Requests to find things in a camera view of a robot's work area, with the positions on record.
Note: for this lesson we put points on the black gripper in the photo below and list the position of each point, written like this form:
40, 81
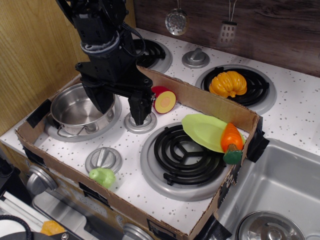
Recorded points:
118, 73

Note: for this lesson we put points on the orange toy carrot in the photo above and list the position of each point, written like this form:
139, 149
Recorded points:
232, 144

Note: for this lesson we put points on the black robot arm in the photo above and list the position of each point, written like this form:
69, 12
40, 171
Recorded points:
101, 26

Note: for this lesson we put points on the light green plastic plate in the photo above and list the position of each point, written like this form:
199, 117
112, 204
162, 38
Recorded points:
205, 130

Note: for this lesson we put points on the silver centre stove knob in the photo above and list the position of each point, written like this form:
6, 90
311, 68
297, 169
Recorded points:
148, 125

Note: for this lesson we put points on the silver stove knob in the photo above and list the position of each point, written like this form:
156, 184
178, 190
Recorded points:
195, 59
148, 125
104, 157

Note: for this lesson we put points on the red yellow toy fruit half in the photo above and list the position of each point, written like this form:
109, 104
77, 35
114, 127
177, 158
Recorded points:
165, 99

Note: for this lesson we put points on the steel cooking pot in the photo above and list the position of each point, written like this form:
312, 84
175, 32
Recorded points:
76, 115

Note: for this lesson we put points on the silver front stove knob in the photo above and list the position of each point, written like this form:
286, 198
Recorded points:
104, 157

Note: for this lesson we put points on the back left black burner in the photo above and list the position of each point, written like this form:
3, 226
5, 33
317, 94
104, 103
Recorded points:
156, 56

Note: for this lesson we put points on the black burner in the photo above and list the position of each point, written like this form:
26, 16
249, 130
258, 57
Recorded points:
178, 168
261, 93
156, 56

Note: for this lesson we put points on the brown cardboard fence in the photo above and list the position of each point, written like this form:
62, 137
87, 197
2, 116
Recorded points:
131, 196

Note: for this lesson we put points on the light green toy vegetable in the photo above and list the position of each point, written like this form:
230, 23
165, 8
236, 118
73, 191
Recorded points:
103, 176

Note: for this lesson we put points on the front right black burner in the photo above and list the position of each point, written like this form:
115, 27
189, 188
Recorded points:
178, 168

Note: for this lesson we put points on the silver back stove knob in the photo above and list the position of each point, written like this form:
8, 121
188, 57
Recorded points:
195, 59

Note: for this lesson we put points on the hanging silver slotted spoon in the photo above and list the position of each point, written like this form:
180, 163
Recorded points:
177, 20

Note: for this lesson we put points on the orange toy pumpkin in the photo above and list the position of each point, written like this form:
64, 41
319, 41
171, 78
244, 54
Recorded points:
228, 84

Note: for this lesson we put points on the silver oven dial left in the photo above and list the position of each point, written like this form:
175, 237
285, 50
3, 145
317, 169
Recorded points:
39, 181

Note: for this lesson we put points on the silver oven dial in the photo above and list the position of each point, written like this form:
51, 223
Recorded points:
39, 181
133, 232

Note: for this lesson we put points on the hanging silver spatula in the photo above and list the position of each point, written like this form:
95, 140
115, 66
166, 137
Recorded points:
228, 28

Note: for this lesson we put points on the silver oven dial right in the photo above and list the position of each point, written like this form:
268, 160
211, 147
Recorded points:
133, 232

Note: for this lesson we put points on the back right black burner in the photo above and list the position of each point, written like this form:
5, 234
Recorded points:
261, 93

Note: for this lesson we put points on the orange object bottom left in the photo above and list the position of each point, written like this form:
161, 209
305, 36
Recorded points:
51, 227

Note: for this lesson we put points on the grey toy sink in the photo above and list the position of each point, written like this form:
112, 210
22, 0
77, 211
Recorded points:
284, 180

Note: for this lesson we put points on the steel pot lid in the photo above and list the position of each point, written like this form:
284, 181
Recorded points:
268, 225

